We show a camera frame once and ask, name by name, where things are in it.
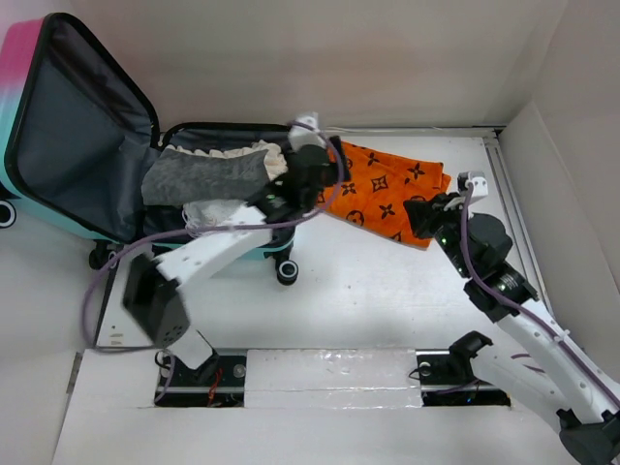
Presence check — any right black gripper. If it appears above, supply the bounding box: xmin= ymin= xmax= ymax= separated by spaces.
xmin=403 ymin=192 xmax=474 ymax=279

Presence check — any orange patterned towel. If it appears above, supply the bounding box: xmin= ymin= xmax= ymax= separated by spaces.
xmin=326 ymin=137 xmax=451 ymax=250

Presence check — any white drawstring bag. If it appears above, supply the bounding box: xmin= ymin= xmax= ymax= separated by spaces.
xmin=182 ymin=200 xmax=245 ymax=230

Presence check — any grey cream fleece blanket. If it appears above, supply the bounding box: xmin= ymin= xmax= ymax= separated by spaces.
xmin=141 ymin=140 xmax=288 ymax=206

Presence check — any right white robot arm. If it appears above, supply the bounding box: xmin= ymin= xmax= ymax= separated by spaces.
xmin=403 ymin=192 xmax=619 ymax=464

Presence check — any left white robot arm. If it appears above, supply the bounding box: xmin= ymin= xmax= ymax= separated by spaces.
xmin=122 ymin=137 xmax=346 ymax=385

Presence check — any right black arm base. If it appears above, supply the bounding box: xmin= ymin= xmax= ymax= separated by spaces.
xmin=408 ymin=331 xmax=512 ymax=407

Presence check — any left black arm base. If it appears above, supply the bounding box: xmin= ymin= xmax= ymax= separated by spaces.
xmin=154 ymin=351 xmax=247 ymax=409

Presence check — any teal pink open suitcase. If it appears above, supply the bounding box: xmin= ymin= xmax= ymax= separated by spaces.
xmin=1 ymin=13 xmax=290 ymax=270

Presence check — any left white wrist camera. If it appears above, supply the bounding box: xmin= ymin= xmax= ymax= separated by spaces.
xmin=288 ymin=111 xmax=326 ymax=152

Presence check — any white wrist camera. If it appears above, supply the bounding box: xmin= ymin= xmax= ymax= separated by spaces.
xmin=288 ymin=111 xmax=326 ymax=152
xmin=457 ymin=170 xmax=488 ymax=202

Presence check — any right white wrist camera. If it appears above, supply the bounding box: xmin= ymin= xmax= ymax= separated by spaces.
xmin=457 ymin=170 xmax=488 ymax=202

